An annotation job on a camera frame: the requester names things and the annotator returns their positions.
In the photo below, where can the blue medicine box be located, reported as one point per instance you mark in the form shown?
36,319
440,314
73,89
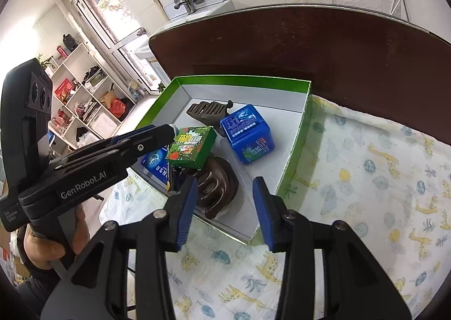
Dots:
155,168

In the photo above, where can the dark brown wooden headboard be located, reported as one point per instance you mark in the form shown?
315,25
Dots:
282,48

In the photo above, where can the red box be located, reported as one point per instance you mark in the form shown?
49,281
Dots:
63,90

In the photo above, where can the white storage shelf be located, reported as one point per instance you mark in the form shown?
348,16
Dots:
81,48

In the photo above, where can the white sink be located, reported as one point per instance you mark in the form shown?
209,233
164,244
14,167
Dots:
146,46

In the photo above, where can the blue plastic gum container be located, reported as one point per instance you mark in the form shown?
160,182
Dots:
246,136

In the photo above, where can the red bag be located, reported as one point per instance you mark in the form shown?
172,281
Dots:
118,108

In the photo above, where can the large glass window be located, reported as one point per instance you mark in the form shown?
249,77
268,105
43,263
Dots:
105,6

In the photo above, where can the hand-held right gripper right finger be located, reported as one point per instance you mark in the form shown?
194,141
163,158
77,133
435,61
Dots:
264,217

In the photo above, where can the giraffe printed blanket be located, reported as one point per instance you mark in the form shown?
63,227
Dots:
352,200

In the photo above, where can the green cardboard box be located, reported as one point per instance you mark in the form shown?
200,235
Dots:
264,101

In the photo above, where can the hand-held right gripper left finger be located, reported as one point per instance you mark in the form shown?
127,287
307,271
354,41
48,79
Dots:
186,214

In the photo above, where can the black bag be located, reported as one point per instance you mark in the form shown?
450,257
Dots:
70,43

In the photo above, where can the brown hair claw clip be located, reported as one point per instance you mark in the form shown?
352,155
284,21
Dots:
218,182
206,110

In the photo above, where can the person's left hand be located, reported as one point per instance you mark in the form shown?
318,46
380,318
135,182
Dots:
45,253

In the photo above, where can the small green box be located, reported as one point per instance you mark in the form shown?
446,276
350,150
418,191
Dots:
190,147

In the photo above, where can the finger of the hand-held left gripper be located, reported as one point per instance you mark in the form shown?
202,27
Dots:
116,139
155,138

